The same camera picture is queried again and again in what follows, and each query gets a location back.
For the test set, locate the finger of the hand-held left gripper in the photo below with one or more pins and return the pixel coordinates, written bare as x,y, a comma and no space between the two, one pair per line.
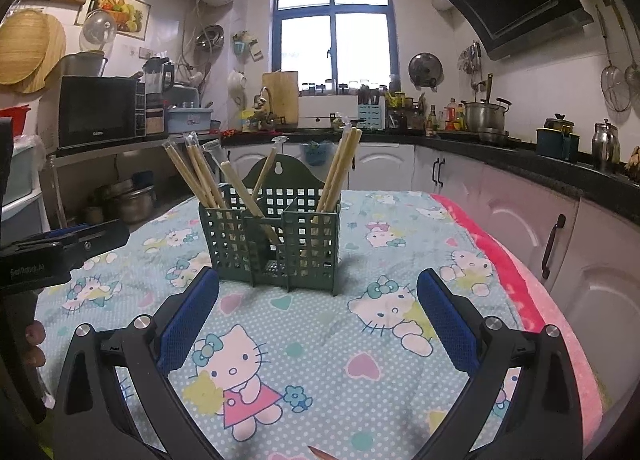
105,237
65,234

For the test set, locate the steel canister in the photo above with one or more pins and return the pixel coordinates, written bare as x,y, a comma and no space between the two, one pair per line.
602,148

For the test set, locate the round wooden board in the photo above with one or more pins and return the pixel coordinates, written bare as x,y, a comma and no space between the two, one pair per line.
57,48

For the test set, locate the teal hanging holder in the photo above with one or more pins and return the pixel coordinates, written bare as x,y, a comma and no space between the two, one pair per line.
241,46

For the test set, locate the steel faucet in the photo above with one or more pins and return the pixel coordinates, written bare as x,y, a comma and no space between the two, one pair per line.
260,108

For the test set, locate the fruit wall poster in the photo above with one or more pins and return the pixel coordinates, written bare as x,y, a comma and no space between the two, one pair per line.
117,8

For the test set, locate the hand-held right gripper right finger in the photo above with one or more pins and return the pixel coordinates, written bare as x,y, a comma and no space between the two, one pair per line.
447,320

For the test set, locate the hanging dark pan lid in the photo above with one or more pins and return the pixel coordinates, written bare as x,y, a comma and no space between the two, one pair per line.
425,70

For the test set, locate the blue dish tub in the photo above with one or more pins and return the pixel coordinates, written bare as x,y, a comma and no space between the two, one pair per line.
190,121

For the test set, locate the teal enamel pot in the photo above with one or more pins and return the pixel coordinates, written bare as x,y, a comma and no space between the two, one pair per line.
555,145

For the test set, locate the white plastic scoop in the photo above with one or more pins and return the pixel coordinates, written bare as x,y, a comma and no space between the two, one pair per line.
236,83

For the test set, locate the blender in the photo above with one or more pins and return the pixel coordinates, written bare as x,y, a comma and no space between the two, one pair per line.
157,78

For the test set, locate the black microwave oven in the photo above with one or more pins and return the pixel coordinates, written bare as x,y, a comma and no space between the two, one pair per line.
95,110

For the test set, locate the blue framed window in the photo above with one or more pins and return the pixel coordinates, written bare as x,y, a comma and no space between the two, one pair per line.
331,15

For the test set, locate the steel cooking pot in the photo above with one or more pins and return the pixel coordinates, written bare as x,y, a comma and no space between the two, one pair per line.
132,205

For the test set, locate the hanging steel bowls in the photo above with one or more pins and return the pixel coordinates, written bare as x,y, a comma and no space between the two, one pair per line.
210,38

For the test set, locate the pink fleece blanket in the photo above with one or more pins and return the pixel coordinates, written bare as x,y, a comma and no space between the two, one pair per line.
540,320

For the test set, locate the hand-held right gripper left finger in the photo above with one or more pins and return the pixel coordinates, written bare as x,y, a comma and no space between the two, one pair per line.
187,320

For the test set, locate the hanging small kitchen utensils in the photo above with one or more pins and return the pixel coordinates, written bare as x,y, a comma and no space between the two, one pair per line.
470,58

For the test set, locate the group of bamboo chopsticks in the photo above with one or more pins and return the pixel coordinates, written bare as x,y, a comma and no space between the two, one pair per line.
339,165

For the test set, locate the black kitchen countertop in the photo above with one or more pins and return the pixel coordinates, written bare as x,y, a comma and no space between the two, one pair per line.
575,173

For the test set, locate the hanging steel skimmer ladle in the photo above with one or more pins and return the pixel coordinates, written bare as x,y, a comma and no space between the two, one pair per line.
632,75

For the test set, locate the steel pot on microwave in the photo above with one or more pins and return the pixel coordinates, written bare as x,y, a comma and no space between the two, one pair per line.
85,64

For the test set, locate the orange cooking oil bottle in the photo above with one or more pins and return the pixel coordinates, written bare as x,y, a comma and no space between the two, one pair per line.
455,118

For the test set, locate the plastic drawer cabinet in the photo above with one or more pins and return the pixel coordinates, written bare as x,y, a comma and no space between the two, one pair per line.
22,170

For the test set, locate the glass pot lid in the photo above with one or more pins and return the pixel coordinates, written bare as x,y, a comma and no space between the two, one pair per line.
97,30

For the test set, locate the metal rack table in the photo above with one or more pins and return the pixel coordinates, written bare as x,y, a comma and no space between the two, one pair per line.
145,143

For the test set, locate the steel stockpot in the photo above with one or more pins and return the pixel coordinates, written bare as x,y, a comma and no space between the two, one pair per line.
485,118

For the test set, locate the wooden cutting board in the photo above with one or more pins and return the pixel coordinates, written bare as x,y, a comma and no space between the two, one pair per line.
282,95

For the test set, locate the pile of ginger roots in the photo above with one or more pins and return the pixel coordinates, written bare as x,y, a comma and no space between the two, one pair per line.
634,158

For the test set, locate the teal knife block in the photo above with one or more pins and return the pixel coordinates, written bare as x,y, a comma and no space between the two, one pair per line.
371,115

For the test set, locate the dark sauce bottle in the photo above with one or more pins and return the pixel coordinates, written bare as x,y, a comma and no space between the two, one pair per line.
432,124

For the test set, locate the row of glass jars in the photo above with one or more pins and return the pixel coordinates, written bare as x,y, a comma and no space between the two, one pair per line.
320,88

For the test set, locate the person's left hand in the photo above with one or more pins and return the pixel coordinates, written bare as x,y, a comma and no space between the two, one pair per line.
36,340

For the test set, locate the condiment rack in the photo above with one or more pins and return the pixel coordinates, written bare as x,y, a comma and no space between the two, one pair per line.
405,115

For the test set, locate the cartoon cat printed blanket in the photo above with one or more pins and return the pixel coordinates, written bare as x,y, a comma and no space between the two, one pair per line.
310,340

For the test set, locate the red plastic basin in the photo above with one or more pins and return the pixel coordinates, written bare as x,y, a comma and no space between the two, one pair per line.
15,121

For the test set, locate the green plastic utensil basket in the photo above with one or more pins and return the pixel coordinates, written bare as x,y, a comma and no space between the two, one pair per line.
300,250

